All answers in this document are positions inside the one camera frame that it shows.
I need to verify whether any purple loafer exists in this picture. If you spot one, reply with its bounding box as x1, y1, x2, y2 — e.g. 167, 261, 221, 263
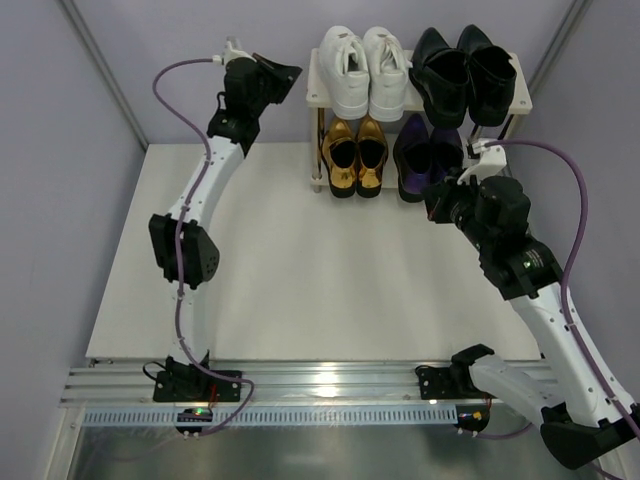
393, 113, 432, 203
430, 128, 464, 184

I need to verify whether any white sneaker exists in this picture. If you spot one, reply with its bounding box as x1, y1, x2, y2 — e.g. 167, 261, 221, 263
363, 26, 410, 123
318, 25, 370, 120

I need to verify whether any gold loafer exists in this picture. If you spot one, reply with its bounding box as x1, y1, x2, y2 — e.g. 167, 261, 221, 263
321, 117, 357, 199
356, 115, 388, 198

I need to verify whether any black patent loafer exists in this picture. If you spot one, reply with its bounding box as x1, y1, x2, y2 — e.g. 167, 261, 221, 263
409, 27, 469, 129
457, 24, 517, 127

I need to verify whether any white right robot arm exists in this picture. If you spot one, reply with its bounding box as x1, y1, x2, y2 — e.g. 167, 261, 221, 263
422, 171, 639, 470

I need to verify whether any white two-tier shoe shelf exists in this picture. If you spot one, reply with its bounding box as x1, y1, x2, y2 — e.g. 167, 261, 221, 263
306, 48, 533, 193

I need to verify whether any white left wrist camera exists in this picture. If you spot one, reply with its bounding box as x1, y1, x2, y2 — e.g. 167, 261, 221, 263
211, 36, 253, 66

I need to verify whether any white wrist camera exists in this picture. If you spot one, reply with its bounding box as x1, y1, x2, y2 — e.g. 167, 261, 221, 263
457, 138, 507, 185
211, 36, 253, 66

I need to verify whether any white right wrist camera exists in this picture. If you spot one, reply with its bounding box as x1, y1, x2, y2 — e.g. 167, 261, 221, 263
457, 138, 507, 185

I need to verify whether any left corner aluminium post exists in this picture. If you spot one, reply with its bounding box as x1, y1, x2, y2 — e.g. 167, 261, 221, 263
55, 0, 149, 151

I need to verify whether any corner aluminium post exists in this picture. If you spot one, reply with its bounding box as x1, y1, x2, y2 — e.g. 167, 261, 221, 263
528, 0, 594, 97
55, 0, 149, 151

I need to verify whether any right corner aluminium post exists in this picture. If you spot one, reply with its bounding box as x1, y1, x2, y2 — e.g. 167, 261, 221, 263
528, 0, 594, 97

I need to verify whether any grey slotted cable duct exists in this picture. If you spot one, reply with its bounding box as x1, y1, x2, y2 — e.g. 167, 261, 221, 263
82, 403, 458, 428

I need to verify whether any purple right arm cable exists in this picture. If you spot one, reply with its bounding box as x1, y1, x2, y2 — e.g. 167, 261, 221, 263
462, 139, 640, 480

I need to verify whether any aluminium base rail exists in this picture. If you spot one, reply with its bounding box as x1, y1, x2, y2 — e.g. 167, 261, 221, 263
62, 360, 609, 406

